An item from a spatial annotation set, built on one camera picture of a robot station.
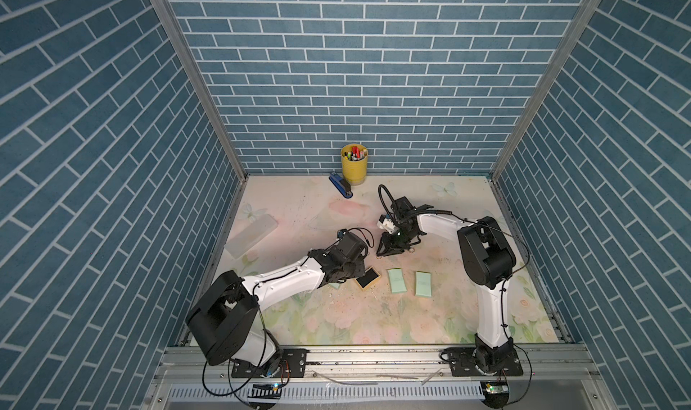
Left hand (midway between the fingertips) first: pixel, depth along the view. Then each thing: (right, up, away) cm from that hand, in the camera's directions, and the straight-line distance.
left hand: (368, 269), depth 85 cm
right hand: (+6, +3, +10) cm, 12 cm away
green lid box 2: (-11, -5, +1) cm, 12 cm away
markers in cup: (-4, +42, +27) cm, 50 cm away
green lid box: (+10, -5, +4) cm, 12 cm away
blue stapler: (-10, +29, +27) cm, 40 cm away
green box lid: (+18, -5, +1) cm, 19 cm away
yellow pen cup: (-5, +37, +23) cm, 44 cm away
